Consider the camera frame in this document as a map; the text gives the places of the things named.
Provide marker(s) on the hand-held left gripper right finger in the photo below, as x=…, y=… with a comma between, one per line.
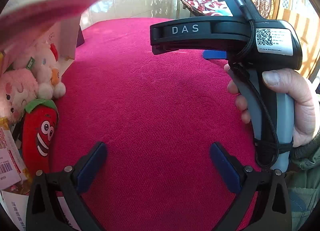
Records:
x=225, y=168

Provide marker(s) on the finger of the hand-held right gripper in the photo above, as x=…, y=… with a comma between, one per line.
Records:
x=160, y=49
x=215, y=54

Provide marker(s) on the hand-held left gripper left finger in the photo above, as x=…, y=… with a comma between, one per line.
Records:
x=91, y=168

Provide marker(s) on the white plush toy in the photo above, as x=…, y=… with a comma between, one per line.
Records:
x=42, y=66

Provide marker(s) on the person's right forearm green sleeve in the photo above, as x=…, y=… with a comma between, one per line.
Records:
x=305, y=183

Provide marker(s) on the person's right hand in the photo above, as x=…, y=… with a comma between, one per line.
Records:
x=303, y=106

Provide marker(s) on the red table cloth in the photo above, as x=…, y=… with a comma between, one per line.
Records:
x=150, y=96

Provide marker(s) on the red patterned cushion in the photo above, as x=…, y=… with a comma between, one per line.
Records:
x=205, y=4

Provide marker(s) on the wooden lattice screen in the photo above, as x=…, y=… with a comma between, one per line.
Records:
x=297, y=4

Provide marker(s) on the red chili plush toy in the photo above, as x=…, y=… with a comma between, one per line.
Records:
x=37, y=131

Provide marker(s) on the white barcode label paper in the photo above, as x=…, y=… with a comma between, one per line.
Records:
x=8, y=168

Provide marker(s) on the white printed paper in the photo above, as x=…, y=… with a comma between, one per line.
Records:
x=17, y=211

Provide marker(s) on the orange white snack packet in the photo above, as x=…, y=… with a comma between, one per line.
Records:
x=10, y=136

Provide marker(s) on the white cardboard box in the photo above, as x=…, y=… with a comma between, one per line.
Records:
x=67, y=36

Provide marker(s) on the pink plush toy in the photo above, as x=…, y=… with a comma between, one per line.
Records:
x=17, y=91

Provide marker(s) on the pink tissue packet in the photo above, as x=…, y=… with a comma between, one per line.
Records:
x=50, y=1

